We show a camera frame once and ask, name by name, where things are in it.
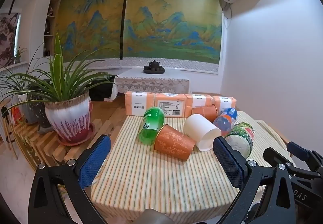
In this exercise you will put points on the orange tissue pack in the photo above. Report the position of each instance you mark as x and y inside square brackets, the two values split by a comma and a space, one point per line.
[199, 100]
[224, 102]
[137, 102]
[171, 104]

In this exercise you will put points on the wooden slat bench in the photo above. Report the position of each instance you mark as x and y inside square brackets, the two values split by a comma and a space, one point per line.
[48, 148]

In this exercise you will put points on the white flower pot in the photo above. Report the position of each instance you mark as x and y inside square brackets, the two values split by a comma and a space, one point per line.
[24, 102]

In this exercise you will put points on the wide landscape wall scroll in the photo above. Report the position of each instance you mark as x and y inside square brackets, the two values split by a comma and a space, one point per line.
[174, 19]

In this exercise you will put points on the green printed can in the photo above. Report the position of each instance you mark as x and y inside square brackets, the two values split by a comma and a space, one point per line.
[242, 135]

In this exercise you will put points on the white cup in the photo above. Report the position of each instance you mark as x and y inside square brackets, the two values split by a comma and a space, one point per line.
[199, 128]

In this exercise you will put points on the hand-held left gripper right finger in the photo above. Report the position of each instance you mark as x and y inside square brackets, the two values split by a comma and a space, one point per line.
[228, 163]

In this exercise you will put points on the potted plant red-white pot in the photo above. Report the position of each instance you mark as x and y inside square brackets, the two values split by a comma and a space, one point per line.
[69, 117]

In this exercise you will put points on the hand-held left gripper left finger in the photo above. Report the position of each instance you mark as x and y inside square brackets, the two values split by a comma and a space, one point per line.
[93, 160]

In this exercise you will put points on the green plastic bottle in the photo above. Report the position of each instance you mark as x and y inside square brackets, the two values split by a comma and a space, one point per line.
[151, 123]

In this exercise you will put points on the small windowsill plant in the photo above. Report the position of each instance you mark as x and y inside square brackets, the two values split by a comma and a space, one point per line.
[18, 54]

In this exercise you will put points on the dark tea tray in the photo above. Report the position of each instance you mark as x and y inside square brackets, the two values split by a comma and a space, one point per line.
[154, 71]

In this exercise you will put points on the orange soda bottle blue label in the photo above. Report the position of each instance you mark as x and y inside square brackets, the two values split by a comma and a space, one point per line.
[224, 120]

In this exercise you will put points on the pink plant saucer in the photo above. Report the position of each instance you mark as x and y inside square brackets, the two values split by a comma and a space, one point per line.
[88, 135]

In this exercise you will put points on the potted plant dark speckled pot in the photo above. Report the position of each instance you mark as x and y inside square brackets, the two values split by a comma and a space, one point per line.
[37, 112]

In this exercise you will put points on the orange patterned cup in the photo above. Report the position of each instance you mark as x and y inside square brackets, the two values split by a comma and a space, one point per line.
[174, 144]

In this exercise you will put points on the table with lace cloth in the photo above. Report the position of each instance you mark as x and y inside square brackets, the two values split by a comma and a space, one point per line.
[151, 82]

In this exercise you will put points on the striped tablecloth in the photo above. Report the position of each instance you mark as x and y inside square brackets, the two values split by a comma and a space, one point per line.
[151, 178]

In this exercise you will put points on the dark teapot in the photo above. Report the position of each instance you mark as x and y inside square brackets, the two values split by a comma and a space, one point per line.
[154, 64]

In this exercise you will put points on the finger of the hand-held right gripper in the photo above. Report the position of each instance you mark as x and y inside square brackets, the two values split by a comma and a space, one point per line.
[297, 149]
[272, 154]

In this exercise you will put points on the wooden wall shelf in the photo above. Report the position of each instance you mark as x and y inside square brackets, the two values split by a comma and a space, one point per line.
[49, 24]

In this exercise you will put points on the plain orange cup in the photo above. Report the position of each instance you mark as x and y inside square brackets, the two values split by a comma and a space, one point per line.
[204, 112]

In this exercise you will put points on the wooden stool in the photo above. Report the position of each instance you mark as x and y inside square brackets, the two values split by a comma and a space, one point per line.
[7, 125]

